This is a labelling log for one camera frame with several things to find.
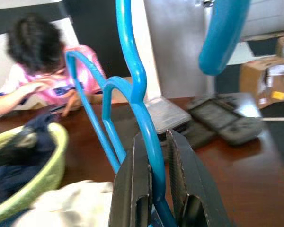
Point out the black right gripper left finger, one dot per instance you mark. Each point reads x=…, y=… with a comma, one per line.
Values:
x=130, y=189

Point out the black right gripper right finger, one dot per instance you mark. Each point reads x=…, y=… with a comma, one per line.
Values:
x=191, y=179

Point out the blue plastic clothes hanger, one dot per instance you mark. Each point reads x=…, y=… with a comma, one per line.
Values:
x=140, y=106

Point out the cream cloth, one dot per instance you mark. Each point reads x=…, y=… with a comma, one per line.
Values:
x=73, y=205

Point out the black handheld console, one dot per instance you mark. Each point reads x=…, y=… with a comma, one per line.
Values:
x=227, y=120

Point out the clear plastic box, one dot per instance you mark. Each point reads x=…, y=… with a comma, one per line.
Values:
x=168, y=113

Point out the green laundry basket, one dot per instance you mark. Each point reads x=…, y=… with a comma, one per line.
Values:
x=54, y=165

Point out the navy blue clothes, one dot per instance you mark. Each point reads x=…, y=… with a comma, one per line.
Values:
x=19, y=170

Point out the brown cardboard box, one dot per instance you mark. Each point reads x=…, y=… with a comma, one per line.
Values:
x=253, y=78

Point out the grey metal cabinet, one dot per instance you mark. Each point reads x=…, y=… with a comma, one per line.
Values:
x=180, y=47

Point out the child in pink shirt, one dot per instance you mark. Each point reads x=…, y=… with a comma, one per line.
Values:
x=33, y=42

